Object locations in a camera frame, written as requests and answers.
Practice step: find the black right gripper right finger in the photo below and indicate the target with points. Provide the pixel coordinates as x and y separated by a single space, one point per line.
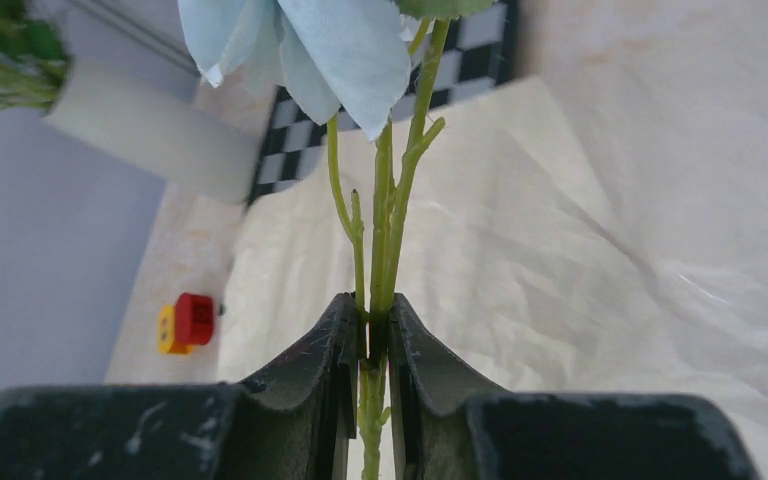
451 422

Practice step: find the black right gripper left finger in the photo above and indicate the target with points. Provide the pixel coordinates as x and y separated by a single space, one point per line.
291 419

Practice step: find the orange paper bouquet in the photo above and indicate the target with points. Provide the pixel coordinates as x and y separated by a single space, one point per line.
564 243

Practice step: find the pink blue flower bunch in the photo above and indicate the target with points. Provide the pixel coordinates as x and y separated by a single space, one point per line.
294 44

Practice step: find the white ceramic vase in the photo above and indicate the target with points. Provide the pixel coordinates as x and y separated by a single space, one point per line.
150 129

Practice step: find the flower bunch in vase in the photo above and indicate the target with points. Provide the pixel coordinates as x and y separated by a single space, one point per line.
34 59

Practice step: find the red yellow toy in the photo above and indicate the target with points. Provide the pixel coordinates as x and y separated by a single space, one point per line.
187 324

